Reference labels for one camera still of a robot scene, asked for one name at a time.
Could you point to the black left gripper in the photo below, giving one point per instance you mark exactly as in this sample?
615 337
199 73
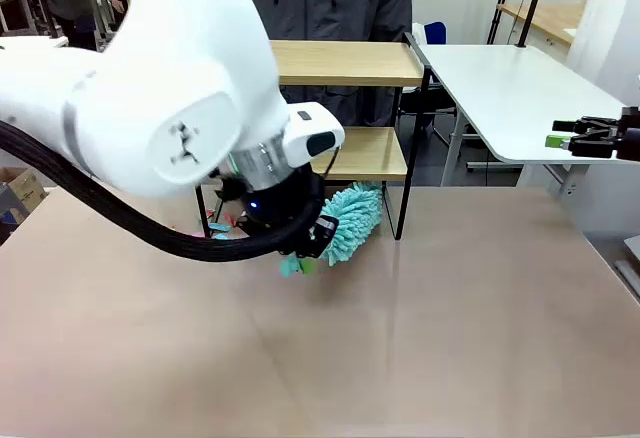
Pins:
270 208

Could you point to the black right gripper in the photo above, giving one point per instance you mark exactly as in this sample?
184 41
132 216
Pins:
631 138

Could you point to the teal microfiber duster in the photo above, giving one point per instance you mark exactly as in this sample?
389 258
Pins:
355 213

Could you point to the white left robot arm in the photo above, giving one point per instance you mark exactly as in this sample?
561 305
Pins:
175 58

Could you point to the two-tier wood and metal shelf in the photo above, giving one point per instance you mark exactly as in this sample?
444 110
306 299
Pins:
350 75

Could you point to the large white table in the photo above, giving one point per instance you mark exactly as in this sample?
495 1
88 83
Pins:
500 88

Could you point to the black pole stand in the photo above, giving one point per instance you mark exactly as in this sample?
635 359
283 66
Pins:
522 38

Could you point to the light wooden desk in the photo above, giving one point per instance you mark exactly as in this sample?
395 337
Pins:
545 18

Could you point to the black tripod stand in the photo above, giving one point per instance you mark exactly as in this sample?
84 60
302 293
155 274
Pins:
499 8

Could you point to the blue chair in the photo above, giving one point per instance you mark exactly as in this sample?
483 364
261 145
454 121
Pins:
436 33

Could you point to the white bag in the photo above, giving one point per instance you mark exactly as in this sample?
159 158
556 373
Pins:
421 33

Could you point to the brown cardboard box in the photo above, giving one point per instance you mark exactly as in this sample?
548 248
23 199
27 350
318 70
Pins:
22 188

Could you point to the small white table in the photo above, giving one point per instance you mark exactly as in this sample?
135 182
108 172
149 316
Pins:
30 41

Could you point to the grey metal frame rail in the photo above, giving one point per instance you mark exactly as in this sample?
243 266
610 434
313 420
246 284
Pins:
630 268

